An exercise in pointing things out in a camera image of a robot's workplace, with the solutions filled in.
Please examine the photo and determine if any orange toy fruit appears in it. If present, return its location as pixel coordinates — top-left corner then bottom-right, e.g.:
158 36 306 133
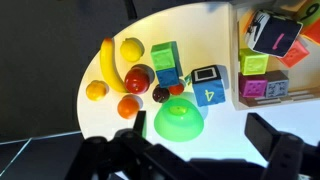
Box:
117 94 141 120

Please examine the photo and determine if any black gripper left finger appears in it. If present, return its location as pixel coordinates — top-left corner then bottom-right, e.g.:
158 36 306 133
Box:
132 110 148 138

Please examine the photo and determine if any red toy block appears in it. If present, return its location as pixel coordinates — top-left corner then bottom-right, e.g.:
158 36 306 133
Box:
293 0 320 44

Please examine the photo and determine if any lime green rubber block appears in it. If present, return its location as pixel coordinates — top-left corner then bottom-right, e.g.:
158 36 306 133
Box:
238 48 270 76

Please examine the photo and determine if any blue fabric cube number four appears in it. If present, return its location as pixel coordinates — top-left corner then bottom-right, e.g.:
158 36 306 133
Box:
190 64 227 108

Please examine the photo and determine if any yellow-orange toy fruit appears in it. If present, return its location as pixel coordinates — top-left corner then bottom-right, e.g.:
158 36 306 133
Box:
85 79 108 102

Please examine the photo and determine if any magenta rubber block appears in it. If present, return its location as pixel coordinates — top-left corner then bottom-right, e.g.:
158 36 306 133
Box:
238 73 269 99

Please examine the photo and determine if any light wooden box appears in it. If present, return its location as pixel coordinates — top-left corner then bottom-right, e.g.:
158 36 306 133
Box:
229 0 320 112

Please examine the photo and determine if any red toy apple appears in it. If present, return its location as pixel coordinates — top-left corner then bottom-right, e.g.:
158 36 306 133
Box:
124 66 151 95

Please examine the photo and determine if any yellow toy lemon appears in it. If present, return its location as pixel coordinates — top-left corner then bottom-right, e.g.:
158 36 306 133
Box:
119 37 145 63

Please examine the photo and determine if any black fabric cube pink one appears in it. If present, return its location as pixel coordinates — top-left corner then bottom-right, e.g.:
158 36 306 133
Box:
244 9 304 58

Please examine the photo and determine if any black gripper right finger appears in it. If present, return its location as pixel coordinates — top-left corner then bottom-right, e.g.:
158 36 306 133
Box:
244 112 285 168

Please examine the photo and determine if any green plastic bowl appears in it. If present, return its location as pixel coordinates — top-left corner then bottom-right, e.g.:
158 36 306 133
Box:
154 96 205 143

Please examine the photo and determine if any grey rubber block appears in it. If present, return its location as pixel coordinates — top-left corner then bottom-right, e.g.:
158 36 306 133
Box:
264 70 290 99

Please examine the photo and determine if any small red toy fruit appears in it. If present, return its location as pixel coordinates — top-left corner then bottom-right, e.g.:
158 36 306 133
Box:
168 82 185 96

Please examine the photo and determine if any large green rubber block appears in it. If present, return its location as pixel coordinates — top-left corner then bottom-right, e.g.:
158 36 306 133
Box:
150 40 183 73

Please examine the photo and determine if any small blue rubber block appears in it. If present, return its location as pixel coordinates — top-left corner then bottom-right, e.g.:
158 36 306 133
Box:
155 67 184 89

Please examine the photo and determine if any dark purple toy plum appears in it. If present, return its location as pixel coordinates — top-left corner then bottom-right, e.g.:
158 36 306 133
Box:
152 84 171 104

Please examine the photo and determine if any orange-red rubber block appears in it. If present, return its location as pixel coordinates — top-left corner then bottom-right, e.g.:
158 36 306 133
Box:
278 39 311 69

